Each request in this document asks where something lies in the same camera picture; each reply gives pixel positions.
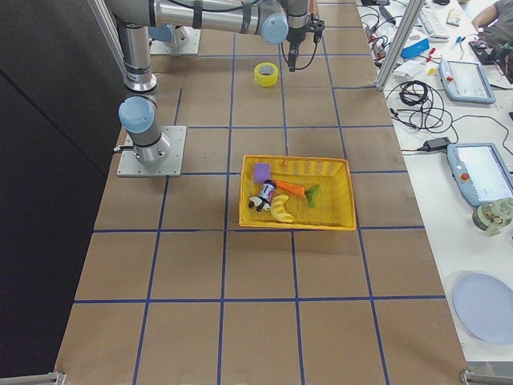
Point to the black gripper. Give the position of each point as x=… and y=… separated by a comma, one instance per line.
x=296, y=35

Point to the yellow tape roll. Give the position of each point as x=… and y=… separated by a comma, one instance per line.
x=266, y=74

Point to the white paper box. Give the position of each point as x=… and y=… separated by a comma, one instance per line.
x=410, y=69

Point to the blue box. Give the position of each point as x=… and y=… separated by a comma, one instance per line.
x=414, y=48

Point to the white keyboard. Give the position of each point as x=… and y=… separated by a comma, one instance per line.
x=432, y=26

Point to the purple foam block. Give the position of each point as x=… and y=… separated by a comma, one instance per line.
x=261, y=173

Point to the orange toy carrot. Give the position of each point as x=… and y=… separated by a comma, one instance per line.
x=299, y=191

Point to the small white blue can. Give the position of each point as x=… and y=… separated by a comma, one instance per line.
x=267, y=190

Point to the upper teach pendant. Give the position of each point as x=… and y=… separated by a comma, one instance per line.
x=465, y=82

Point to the teach pendant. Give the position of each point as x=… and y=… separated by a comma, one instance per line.
x=465, y=82
x=479, y=172

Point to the black power adapter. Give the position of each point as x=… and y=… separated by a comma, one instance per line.
x=437, y=144

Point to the black white penguin toy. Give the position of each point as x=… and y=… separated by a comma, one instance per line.
x=259, y=203

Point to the yellow plastic basket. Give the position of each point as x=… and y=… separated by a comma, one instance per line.
x=334, y=204

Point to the toy croissant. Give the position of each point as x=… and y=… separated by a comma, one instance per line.
x=278, y=210

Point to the lower teach pendant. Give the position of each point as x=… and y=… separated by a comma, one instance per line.
x=479, y=172

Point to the green glass jar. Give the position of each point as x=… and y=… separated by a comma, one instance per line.
x=492, y=216

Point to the light blue plate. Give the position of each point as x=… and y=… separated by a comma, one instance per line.
x=484, y=306

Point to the aluminium frame post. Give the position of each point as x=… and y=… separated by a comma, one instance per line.
x=402, y=33

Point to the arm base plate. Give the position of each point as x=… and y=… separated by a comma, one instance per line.
x=185, y=42
x=165, y=158

